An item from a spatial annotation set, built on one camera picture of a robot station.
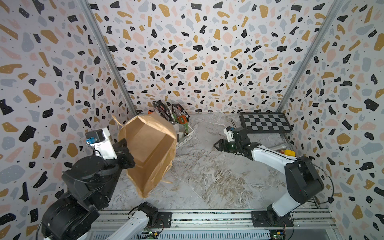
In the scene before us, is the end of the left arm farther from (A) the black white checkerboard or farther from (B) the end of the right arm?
(A) the black white checkerboard

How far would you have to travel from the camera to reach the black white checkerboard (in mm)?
1115

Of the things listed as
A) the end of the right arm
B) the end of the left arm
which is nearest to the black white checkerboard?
the end of the right arm
